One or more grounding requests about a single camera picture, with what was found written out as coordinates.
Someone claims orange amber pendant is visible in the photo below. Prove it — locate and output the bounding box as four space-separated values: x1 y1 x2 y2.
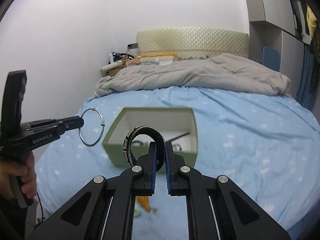
136 196 152 212

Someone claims black beaded bracelet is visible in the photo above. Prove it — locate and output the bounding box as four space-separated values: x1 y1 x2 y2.
122 126 166 173

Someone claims light blue bed sheet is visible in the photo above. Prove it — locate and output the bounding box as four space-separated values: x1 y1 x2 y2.
36 87 319 239

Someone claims blue chair back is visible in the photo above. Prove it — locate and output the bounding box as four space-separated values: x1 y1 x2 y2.
262 47 280 72

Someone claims grey duvet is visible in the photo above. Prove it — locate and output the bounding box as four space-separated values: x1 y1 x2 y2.
94 53 291 97

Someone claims person's left hand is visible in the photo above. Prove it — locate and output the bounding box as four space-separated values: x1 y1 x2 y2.
0 152 38 201

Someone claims grey wardrobe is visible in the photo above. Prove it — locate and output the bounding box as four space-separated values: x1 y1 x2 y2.
246 0 305 99

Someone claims green cardboard box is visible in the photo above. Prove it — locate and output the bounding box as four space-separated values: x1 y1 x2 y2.
102 107 198 168

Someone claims patterned pillow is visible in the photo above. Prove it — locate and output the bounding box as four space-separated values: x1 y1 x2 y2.
126 54 179 67

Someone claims green jade pendant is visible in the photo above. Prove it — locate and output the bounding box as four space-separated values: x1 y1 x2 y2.
134 203 141 218

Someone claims blue curtain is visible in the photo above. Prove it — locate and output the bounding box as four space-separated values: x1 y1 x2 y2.
296 45 316 111

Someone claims cream quilted headboard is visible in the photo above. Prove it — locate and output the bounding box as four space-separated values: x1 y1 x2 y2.
137 27 249 60

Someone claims yellow hanging jacket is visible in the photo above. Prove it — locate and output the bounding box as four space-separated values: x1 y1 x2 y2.
306 5 317 38

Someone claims cluttered bedside table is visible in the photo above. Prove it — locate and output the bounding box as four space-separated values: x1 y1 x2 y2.
100 52 135 77

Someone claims black hair stick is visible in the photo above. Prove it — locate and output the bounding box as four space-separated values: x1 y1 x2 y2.
166 132 190 142

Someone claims silver bangle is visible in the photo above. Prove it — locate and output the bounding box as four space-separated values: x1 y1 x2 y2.
79 107 106 147

